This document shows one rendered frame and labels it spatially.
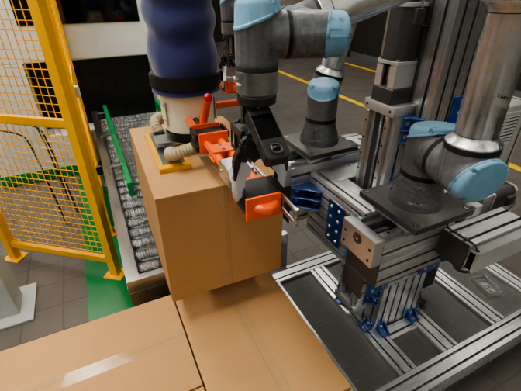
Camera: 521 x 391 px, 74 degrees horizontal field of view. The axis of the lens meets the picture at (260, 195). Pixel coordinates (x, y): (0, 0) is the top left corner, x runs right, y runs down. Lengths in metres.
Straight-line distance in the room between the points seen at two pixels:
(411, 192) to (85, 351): 1.13
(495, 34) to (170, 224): 0.87
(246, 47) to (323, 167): 0.88
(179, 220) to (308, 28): 0.65
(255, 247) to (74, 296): 1.44
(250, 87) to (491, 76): 0.47
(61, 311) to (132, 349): 1.08
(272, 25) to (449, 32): 0.65
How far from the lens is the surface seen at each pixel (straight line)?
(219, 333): 1.29
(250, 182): 0.71
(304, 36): 0.62
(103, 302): 2.28
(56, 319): 2.32
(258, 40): 0.60
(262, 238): 1.19
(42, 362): 1.41
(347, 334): 1.75
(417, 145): 0.98
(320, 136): 1.35
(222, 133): 0.97
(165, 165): 1.12
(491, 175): 0.89
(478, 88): 0.84
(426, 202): 1.03
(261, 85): 0.61
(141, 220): 1.87
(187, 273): 1.16
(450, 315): 1.99
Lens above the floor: 1.57
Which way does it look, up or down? 31 degrees down
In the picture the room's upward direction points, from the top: straight up
